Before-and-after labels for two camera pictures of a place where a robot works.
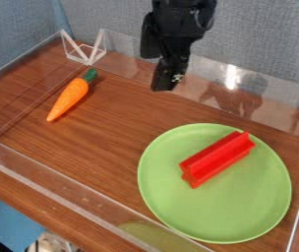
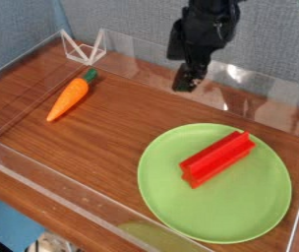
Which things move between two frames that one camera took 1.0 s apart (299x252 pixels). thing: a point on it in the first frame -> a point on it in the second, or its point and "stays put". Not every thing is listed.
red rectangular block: x=216 y=158 stays put
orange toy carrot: x=71 y=94 stays put
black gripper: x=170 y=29 -> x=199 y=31
